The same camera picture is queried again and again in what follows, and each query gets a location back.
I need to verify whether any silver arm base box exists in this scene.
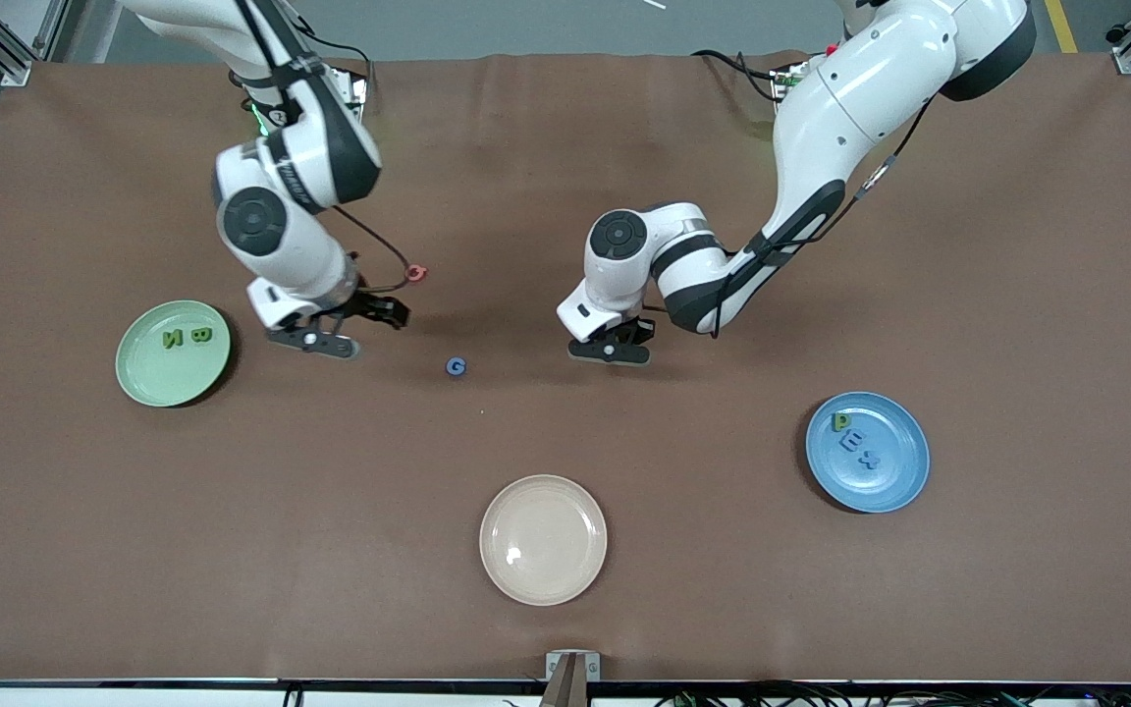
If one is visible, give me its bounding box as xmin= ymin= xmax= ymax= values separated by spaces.
xmin=330 ymin=67 xmax=371 ymax=124
xmin=770 ymin=61 xmax=817 ymax=101

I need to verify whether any brown table mat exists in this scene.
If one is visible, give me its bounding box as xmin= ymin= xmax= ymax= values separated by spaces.
xmin=0 ymin=51 xmax=1131 ymax=683

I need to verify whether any light green plate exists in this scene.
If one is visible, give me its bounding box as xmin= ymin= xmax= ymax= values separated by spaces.
xmin=115 ymin=299 xmax=233 ymax=408

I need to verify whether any beige plate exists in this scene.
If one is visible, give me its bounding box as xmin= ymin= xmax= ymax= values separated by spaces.
xmin=479 ymin=474 xmax=609 ymax=607

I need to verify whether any blue plate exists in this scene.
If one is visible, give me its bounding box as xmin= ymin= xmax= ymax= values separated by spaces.
xmin=805 ymin=391 xmax=932 ymax=515

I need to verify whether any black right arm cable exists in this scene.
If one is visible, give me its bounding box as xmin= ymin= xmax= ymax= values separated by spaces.
xmin=330 ymin=204 xmax=416 ymax=293

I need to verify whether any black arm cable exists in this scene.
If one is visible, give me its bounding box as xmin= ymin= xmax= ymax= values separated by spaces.
xmin=330 ymin=204 xmax=416 ymax=293
xmin=845 ymin=96 xmax=932 ymax=212

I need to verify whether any black base cable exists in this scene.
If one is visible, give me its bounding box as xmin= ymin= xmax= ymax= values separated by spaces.
xmin=305 ymin=34 xmax=373 ymax=72
xmin=691 ymin=49 xmax=784 ymax=104

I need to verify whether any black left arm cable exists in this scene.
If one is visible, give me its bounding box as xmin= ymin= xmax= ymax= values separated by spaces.
xmin=845 ymin=96 xmax=932 ymax=212

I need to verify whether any silver camera mount bracket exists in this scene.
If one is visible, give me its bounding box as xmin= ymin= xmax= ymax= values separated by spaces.
xmin=545 ymin=650 xmax=602 ymax=682

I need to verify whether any grey camera pole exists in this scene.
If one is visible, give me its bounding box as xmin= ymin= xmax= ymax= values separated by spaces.
xmin=540 ymin=656 xmax=594 ymax=707

